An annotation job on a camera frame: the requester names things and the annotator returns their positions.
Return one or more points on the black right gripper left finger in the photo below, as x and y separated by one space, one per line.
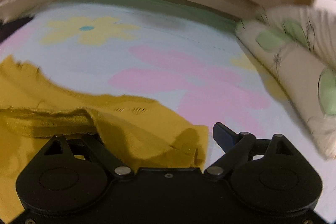
111 164

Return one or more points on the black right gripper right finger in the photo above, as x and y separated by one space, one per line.
236 147

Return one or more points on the mustard yellow knit garment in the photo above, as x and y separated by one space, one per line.
139 131

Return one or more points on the floral pastel bed blanket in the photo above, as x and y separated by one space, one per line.
187 58

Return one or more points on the cream green leaf quilt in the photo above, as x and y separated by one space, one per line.
297 45

